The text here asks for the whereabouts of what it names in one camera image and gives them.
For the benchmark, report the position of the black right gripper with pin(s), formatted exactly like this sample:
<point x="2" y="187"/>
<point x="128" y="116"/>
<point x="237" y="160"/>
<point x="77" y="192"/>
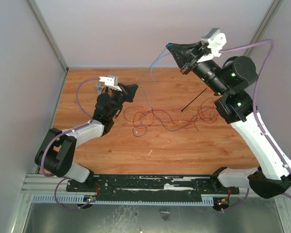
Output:
<point x="191" y="60"/>

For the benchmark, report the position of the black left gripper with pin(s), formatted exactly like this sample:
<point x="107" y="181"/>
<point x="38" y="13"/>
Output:
<point x="128" y="91"/>

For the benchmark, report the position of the black zip tie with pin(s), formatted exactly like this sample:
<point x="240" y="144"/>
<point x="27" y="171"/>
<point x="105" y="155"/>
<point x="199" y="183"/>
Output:
<point x="193" y="99"/>

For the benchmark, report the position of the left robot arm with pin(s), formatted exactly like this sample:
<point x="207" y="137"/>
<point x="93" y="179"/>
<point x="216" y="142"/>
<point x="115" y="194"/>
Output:
<point x="57" y="150"/>

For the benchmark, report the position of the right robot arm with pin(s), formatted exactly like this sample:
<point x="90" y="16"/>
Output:
<point x="273" y="175"/>

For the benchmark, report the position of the silver adjustable wrench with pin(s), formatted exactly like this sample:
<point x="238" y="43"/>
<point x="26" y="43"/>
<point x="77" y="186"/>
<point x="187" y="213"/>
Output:
<point x="99" y="87"/>

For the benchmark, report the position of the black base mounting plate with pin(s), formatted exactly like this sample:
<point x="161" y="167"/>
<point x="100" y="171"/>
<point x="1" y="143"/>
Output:
<point x="151" y="186"/>

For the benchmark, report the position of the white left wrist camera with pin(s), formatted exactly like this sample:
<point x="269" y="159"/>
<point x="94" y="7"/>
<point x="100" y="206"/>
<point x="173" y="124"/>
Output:
<point x="111" y="82"/>

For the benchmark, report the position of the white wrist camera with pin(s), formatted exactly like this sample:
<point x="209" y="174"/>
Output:
<point x="111" y="82"/>
<point x="212" y="43"/>

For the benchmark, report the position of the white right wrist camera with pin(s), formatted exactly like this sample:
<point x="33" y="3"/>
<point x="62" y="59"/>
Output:
<point x="212" y="43"/>

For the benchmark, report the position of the grey slotted cable duct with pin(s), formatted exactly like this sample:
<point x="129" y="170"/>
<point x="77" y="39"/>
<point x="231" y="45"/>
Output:
<point x="81" y="199"/>

